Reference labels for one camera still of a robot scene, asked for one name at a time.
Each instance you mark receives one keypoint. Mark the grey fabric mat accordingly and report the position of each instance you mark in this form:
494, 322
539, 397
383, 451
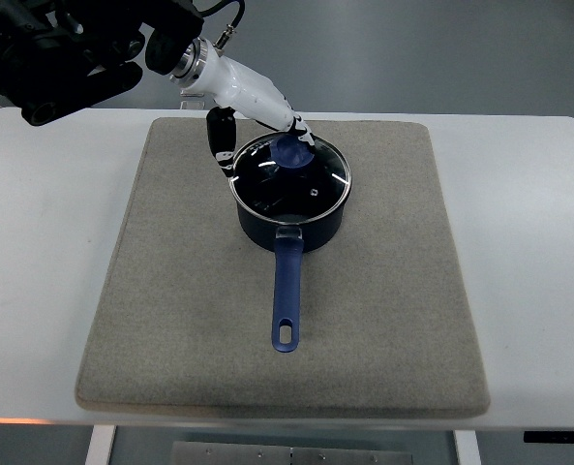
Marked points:
184, 320

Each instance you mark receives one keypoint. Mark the dark blue saucepan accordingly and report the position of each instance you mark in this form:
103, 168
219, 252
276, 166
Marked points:
289, 240

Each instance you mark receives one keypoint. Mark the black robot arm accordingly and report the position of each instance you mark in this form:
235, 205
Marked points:
58, 57

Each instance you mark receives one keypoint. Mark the metal base plate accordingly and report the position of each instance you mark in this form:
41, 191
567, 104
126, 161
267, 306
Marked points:
219, 453

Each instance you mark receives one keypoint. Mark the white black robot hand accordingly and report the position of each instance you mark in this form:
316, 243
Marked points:
236, 88

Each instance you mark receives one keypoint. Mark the glass lid blue knob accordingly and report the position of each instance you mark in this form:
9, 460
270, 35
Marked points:
280, 179

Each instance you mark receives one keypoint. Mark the white table leg left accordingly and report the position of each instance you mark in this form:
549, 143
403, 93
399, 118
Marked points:
100, 445

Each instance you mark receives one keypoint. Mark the black table control panel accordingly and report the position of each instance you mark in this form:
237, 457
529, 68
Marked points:
549, 437

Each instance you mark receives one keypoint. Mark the white table leg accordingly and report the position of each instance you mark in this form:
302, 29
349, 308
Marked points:
100, 445
466, 447

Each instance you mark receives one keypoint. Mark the white table leg right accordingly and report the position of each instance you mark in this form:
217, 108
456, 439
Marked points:
466, 447

